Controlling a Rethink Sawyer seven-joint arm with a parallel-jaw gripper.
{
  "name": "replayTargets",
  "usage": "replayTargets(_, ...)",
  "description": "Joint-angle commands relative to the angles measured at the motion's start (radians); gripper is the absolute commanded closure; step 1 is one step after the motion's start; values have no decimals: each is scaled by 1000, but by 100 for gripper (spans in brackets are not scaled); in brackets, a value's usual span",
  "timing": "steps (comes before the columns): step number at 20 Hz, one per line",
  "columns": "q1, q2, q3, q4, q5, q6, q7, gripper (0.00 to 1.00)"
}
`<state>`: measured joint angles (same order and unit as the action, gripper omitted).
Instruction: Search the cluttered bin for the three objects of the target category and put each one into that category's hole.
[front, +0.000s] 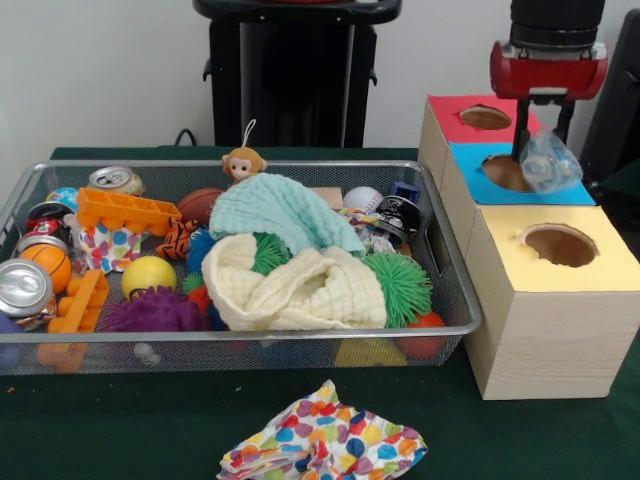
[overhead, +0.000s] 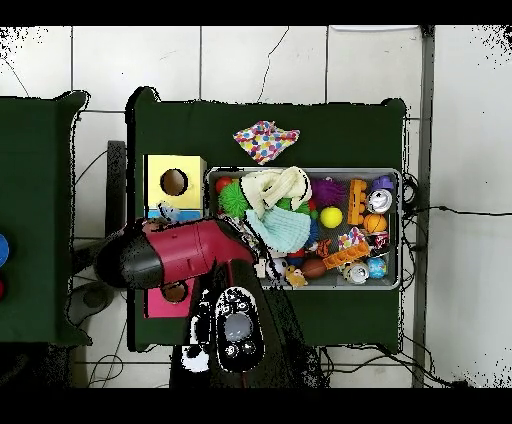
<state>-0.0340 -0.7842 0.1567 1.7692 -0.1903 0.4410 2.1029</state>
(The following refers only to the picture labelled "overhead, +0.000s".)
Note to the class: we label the small brown football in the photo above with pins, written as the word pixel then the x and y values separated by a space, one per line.
pixel 313 268

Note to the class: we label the blue round object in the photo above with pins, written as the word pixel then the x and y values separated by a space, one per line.
pixel 3 250

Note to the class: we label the silver soda can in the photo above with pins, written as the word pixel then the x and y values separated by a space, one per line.
pixel 378 202

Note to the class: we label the cream cloth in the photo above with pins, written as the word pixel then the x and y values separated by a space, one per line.
pixel 272 188

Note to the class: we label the orange long plastic block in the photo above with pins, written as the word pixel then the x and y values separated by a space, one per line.
pixel 358 200

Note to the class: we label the green spiky ball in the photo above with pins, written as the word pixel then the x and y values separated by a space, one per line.
pixel 232 198

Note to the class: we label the clear plastic water bottle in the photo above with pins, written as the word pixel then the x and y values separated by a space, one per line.
pixel 168 213

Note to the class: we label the purple spiky ball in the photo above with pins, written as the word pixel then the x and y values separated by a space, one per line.
pixel 328 192

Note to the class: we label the yellow ball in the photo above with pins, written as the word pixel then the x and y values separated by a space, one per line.
pixel 331 218

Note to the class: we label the mint green cloth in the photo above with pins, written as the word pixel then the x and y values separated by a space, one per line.
pixel 282 230

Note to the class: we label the orange plastic toy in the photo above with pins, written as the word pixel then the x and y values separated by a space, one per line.
pixel 346 256

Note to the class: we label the polka dot cloth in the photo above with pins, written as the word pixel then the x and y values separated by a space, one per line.
pixel 266 140

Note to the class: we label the dark green tablecloth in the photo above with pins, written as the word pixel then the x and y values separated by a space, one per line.
pixel 184 128

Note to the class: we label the small orange basketball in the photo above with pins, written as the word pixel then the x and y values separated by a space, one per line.
pixel 375 223

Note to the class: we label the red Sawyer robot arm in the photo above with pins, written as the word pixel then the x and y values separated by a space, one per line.
pixel 184 252

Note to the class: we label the wooden box with three holes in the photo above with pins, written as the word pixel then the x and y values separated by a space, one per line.
pixel 196 172

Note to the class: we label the black upright panel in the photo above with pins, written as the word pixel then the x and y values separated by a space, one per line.
pixel 117 192

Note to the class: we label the side table with green cloth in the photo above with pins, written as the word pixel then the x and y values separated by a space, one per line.
pixel 40 200

